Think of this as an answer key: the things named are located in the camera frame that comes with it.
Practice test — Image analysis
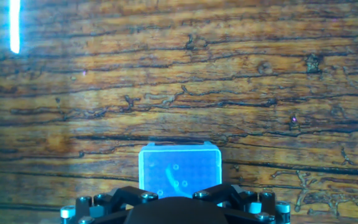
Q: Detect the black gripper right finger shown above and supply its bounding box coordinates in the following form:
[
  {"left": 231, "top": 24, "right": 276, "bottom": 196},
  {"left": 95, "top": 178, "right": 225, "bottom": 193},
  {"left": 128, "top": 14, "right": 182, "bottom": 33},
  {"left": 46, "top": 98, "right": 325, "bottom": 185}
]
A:
[{"left": 193, "top": 183, "right": 291, "bottom": 224}]

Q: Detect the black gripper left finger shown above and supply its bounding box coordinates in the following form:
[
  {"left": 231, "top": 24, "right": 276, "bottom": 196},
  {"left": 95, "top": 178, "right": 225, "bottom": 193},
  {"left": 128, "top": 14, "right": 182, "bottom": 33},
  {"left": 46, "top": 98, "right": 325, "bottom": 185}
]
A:
[{"left": 60, "top": 185, "right": 159, "bottom": 224}]

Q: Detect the clear box with purple insert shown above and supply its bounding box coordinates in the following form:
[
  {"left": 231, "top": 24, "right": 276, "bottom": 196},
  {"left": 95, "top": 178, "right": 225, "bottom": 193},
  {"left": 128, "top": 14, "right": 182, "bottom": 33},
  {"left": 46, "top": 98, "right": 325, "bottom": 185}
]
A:
[{"left": 138, "top": 141, "right": 223, "bottom": 200}]

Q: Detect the brown wood grain board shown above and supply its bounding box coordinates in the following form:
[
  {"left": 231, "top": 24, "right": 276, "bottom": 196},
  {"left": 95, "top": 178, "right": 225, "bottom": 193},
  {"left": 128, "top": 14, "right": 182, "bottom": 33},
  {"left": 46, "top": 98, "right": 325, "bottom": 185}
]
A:
[{"left": 0, "top": 0, "right": 358, "bottom": 224}]

